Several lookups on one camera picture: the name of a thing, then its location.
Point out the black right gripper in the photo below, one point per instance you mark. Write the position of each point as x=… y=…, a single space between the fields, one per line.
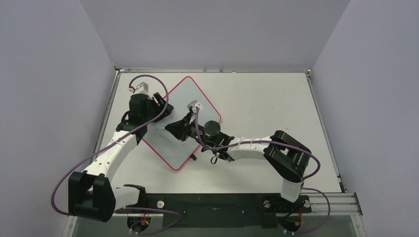
x=185 y=128

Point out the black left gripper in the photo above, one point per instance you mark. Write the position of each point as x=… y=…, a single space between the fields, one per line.
x=160 y=109

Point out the pink framed whiteboard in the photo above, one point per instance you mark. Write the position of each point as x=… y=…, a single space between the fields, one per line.
x=173 y=138

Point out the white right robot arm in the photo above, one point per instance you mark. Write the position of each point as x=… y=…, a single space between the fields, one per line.
x=288 y=157

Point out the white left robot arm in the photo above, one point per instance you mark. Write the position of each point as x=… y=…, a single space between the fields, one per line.
x=90 y=192

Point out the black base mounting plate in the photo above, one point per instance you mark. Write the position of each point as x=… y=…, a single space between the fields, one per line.
x=227 y=210

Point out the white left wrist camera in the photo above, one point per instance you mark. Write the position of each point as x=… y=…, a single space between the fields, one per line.
x=142 y=88

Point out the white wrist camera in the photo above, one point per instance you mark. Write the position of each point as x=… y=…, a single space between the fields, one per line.
x=194 y=106
x=142 y=88

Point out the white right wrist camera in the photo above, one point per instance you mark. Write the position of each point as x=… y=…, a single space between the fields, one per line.
x=194 y=106

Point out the aluminium front rail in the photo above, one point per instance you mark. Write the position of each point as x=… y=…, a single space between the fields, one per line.
x=327 y=204

